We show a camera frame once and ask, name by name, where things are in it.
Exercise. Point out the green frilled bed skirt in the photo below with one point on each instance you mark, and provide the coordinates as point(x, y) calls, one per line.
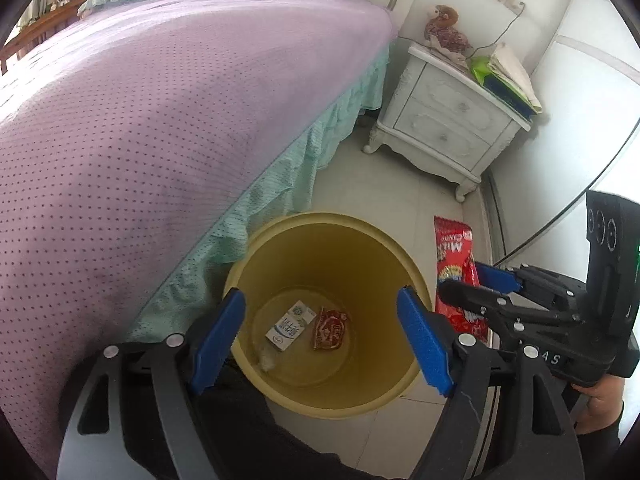
point(280, 180)

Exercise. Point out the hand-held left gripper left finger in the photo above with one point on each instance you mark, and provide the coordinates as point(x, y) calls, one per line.
point(220, 341)

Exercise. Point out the red candy packet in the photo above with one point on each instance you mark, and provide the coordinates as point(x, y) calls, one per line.
point(452, 255)

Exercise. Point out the white milk carton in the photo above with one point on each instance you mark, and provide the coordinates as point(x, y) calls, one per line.
point(290, 327)

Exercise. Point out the purple dotted bed sheet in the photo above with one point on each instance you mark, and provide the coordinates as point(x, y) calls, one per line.
point(150, 135)

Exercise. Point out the brown plush toy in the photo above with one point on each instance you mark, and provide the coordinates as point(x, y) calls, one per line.
point(445, 25)

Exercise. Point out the stack of books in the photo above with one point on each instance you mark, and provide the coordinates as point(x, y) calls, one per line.
point(512, 80)

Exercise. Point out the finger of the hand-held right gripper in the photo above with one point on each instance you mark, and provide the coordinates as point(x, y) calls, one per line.
point(495, 276)
point(480, 301)

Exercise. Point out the white wardrobe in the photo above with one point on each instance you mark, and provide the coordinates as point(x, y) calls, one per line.
point(575, 110)

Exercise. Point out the crumpled clear plastic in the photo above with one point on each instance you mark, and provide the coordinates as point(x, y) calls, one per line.
point(268, 360)

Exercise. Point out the person's dark trousers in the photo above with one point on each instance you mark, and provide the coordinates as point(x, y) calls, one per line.
point(260, 430)

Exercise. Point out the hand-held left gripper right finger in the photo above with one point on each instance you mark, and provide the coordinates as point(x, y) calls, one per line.
point(422, 341)

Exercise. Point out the red snack wrapper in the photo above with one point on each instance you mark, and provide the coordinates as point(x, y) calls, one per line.
point(330, 329)

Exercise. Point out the wooden desk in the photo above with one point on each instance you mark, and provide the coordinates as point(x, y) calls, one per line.
point(35, 30)

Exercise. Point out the white carved nightstand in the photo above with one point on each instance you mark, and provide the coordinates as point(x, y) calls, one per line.
point(445, 110)

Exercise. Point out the person's right forearm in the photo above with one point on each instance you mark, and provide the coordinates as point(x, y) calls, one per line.
point(600, 440)

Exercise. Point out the person's right hand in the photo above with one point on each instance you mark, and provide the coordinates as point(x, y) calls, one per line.
point(600, 400)

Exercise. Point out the yellow plastic bin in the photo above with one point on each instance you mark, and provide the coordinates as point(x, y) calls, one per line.
point(325, 240)

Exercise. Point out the green packet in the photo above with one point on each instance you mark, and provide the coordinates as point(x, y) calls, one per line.
point(479, 70)

